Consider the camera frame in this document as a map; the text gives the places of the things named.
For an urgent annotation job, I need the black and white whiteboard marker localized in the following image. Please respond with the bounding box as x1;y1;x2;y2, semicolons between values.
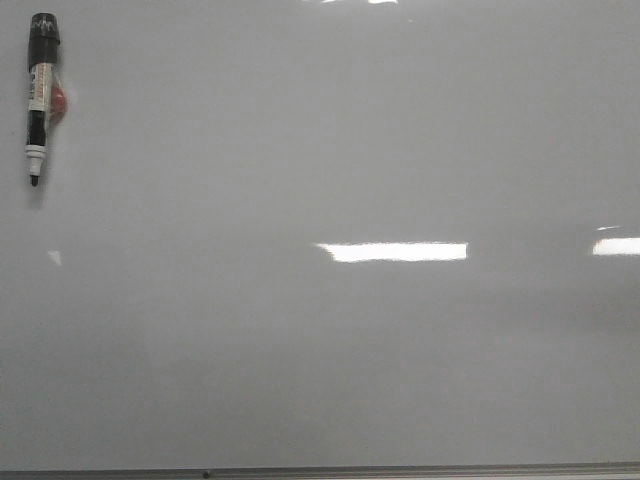
25;12;68;187

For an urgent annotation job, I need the white whiteboard with aluminium frame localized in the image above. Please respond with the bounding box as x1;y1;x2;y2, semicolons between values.
1;1;639;470

